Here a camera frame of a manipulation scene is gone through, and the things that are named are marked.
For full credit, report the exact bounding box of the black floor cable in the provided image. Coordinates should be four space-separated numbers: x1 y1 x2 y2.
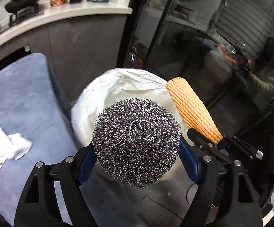
146 194 183 219

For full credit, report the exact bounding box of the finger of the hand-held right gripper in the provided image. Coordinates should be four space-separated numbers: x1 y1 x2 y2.
187 128 232 165
218 135 264 160

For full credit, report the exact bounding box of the yellow corn cob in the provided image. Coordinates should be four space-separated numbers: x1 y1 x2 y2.
166 77 223 145

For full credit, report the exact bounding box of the white kitchen countertop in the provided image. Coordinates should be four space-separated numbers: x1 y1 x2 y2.
0 0 133 55

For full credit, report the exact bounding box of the white bag-lined trash bin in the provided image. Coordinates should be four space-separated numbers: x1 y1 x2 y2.
70 68 192 178

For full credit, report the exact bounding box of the steel wool scourer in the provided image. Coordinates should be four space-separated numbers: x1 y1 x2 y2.
92 98 182 189

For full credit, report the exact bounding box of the glass sliding door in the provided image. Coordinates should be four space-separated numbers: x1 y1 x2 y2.
125 0 274 147

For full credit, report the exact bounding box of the dark grey kitchen cabinet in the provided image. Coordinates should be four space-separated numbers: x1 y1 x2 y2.
0 14 128 102

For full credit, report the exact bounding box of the crumpled white tissue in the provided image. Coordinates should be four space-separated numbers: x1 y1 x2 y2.
0 120 33 169

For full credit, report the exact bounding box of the black gas stove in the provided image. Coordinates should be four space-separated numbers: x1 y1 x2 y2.
8 5 44 27

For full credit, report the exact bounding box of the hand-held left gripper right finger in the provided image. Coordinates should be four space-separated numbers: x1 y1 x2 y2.
180 138 264 227

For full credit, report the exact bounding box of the red instant noodle cup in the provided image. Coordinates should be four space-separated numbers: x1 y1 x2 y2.
50 0 68 7

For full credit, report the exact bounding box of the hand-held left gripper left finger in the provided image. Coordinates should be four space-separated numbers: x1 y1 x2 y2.
14 144 97 227

